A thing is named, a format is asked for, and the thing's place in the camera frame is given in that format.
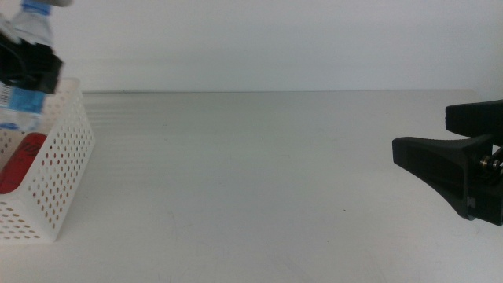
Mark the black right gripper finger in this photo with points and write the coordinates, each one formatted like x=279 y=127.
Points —
x=436 y=161
x=475 y=118

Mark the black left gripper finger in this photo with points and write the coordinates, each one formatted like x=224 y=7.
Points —
x=41 y=67

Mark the clear water bottle blue cap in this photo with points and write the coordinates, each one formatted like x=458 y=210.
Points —
x=23 y=102

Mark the white perforated plastic basket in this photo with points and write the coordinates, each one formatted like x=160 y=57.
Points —
x=59 y=169

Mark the red cola can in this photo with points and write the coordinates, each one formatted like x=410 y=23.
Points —
x=19 y=165

